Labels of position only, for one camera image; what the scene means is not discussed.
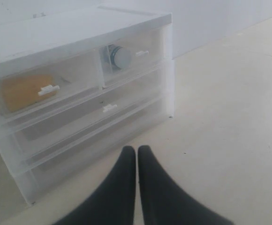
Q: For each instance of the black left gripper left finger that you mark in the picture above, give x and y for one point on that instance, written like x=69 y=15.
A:
x=113 y=202

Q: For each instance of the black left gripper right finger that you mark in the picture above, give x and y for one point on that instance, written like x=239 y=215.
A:
x=164 y=202

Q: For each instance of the white blue pill bottle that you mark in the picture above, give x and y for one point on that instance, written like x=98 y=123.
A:
x=120 y=57

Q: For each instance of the yellow cheese wedge toy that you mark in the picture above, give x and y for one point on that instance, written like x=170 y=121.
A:
x=22 y=91

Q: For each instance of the bottom wide clear drawer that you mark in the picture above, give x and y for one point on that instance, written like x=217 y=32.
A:
x=85 y=147

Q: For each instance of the wide clear drawer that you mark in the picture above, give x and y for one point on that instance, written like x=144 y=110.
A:
x=85 y=147
x=60 y=130

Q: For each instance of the middle wide clear drawer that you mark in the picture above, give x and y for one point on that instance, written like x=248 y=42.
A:
x=60 y=130

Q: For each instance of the white plastic drawer cabinet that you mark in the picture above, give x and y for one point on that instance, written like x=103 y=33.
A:
x=41 y=41

